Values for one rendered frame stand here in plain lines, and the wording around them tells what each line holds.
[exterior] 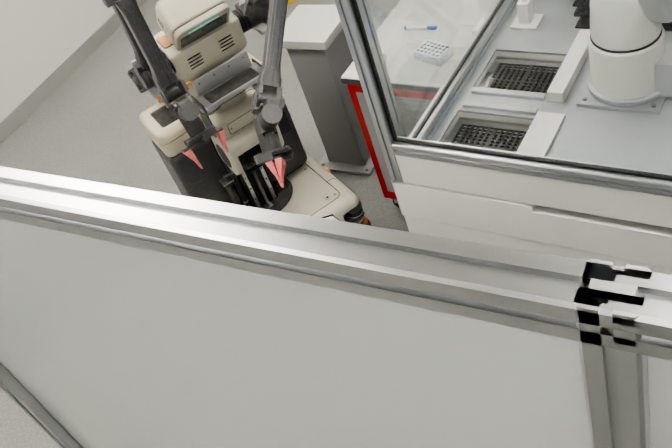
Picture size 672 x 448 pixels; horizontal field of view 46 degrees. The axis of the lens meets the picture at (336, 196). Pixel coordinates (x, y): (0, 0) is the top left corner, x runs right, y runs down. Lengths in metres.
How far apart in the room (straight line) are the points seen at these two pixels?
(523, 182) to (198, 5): 1.21
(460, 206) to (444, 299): 1.70
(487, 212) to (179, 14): 1.17
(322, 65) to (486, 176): 1.54
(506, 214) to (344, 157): 1.77
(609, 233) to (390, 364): 1.47
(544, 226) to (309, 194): 1.44
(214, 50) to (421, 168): 0.93
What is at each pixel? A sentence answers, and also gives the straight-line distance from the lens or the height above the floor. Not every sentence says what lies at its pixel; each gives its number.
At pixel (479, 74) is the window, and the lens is 1.92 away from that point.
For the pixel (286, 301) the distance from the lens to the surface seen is 0.70.
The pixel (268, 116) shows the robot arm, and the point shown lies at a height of 1.29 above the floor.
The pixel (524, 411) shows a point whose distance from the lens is 0.69.
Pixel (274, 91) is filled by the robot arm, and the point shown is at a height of 1.27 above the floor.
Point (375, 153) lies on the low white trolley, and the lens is 3.35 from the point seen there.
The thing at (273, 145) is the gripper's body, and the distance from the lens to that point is 2.16.
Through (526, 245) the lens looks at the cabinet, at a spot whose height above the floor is 0.77.
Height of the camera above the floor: 2.46
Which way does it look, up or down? 41 degrees down
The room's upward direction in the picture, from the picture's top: 21 degrees counter-clockwise
